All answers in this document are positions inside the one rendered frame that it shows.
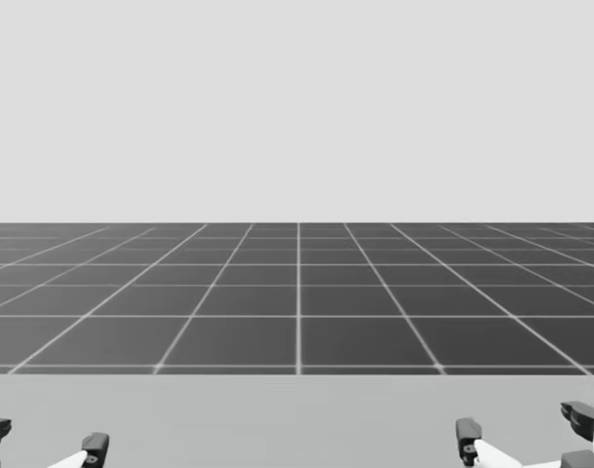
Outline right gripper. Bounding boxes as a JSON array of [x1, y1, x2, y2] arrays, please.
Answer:
[[455, 400, 594, 468]]

